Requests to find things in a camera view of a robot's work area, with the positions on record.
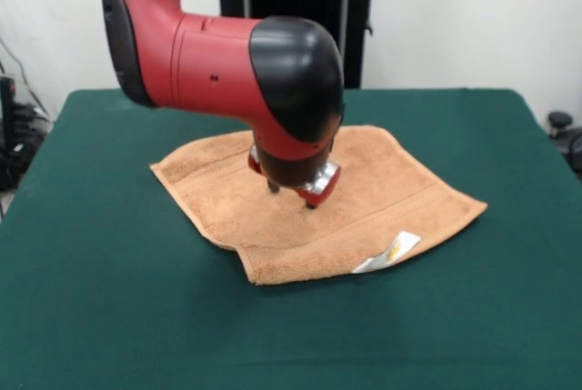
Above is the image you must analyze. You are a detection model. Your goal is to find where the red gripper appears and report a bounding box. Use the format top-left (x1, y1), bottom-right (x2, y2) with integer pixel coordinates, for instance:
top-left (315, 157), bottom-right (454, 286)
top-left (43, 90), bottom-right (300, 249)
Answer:
top-left (246, 152), bottom-right (343, 211)

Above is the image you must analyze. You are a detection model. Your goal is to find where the orange terry towel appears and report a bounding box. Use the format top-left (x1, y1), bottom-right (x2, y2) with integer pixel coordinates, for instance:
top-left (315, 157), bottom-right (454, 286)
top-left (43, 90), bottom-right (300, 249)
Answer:
top-left (149, 125), bottom-right (489, 286)

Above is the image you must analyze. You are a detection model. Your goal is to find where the dark green table cloth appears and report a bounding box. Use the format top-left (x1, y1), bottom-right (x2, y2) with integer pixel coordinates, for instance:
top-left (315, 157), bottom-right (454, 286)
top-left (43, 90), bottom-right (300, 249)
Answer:
top-left (0, 87), bottom-right (582, 390)

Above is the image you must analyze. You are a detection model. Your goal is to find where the black equipment stack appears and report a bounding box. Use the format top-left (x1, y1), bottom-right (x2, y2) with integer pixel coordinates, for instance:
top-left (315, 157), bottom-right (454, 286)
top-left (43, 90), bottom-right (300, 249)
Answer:
top-left (0, 74), bottom-right (52, 192)

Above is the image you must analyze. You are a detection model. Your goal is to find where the grey cable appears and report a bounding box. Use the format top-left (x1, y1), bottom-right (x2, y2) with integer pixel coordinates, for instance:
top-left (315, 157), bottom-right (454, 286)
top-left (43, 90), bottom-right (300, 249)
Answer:
top-left (0, 37), bottom-right (49, 114)

